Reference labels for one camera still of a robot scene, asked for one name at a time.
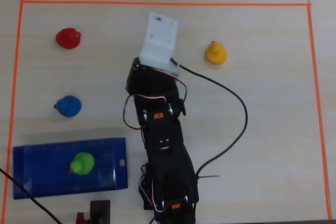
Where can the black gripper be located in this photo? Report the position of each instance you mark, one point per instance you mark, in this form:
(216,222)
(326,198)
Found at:
(134,76)

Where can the green rubber duck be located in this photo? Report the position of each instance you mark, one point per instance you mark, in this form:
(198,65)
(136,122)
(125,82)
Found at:
(84,162)

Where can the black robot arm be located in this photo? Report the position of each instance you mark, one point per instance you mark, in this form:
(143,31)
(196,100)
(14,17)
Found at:
(168,161)

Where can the yellow rubber duck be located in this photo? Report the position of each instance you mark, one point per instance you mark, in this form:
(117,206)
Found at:
(216,54)

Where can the blue rubber duck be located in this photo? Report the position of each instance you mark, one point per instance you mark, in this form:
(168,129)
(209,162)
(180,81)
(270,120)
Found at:
(68,106)

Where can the red rubber duck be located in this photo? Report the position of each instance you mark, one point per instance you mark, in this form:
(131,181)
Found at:
(67,38)

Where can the blue plastic box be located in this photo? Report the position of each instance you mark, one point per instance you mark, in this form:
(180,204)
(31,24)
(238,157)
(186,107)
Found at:
(39,171)

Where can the orange tape strip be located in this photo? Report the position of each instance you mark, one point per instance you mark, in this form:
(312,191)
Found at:
(105,2)
(318,103)
(15,69)

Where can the black table clamp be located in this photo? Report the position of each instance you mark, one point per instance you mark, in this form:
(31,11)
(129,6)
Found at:
(100,212)

